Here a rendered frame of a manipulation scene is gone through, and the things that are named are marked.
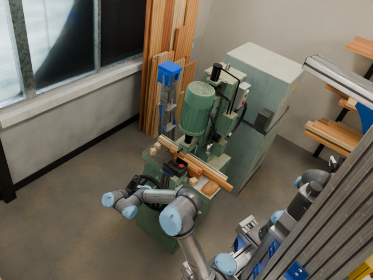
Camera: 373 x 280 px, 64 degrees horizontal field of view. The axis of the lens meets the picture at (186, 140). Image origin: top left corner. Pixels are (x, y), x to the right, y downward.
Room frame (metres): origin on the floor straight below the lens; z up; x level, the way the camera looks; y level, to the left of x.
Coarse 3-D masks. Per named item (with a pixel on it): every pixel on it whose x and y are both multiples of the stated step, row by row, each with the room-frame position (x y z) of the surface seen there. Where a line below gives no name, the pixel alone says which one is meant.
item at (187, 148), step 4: (192, 140) 1.62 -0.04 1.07; (196, 140) 1.63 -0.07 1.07; (180, 144) 1.55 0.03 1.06; (184, 144) 1.55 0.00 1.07; (188, 144) 1.56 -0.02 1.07; (192, 144) 1.58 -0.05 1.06; (180, 148) 1.55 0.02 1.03; (184, 148) 1.53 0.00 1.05; (188, 148) 1.54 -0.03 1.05; (192, 148) 1.59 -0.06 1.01; (184, 152) 1.53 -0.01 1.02; (188, 152) 1.55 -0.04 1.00
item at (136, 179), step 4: (136, 176) 1.18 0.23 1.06; (132, 180) 1.16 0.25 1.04; (136, 180) 1.15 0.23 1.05; (140, 180) 1.17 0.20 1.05; (128, 184) 1.13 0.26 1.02; (132, 184) 1.13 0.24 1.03; (136, 184) 1.13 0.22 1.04; (128, 188) 1.11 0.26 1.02; (132, 188) 1.11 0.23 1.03; (132, 192) 1.10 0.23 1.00
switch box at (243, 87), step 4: (240, 84) 1.80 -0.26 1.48; (244, 84) 1.82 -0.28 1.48; (248, 84) 1.83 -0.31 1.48; (240, 88) 1.76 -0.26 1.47; (244, 88) 1.77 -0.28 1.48; (248, 88) 1.80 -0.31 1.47; (240, 92) 1.76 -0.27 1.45; (244, 92) 1.75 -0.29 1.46; (248, 92) 1.83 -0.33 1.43; (236, 96) 1.77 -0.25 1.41; (240, 96) 1.75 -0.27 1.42; (244, 96) 1.78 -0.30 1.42; (232, 100) 1.78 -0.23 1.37; (236, 100) 1.76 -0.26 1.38; (240, 100) 1.75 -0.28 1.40; (244, 100) 1.81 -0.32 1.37; (236, 104) 1.76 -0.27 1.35; (240, 104) 1.77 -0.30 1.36; (236, 108) 1.75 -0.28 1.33
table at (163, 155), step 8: (144, 152) 1.55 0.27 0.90; (160, 152) 1.59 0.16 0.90; (168, 152) 1.61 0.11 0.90; (152, 160) 1.51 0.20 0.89; (160, 160) 1.52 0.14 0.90; (168, 160) 1.54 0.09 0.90; (160, 168) 1.47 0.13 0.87; (184, 184) 1.37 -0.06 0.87; (200, 184) 1.39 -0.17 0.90; (200, 192) 1.32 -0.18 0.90; (216, 192) 1.35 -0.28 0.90; (208, 200) 1.28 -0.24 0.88
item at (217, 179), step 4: (172, 148) 1.62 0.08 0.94; (172, 152) 1.62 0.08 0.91; (180, 152) 1.60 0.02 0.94; (204, 168) 1.51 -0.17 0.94; (204, 172) 1.49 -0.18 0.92; (208, 172) 1.48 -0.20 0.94; (208, 176) 1.47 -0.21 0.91; (212, 176) 1.46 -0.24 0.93; (216, 176) 1.46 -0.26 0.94; (216, 180) 1.44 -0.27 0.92; (220, 180) 1.43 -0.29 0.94; (220, 184) 1.43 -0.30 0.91; (224, 184) 1.41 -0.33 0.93; (228, 184) 1.41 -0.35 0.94; (228, 188) 1.40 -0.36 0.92; (232, 188) 1.39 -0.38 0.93
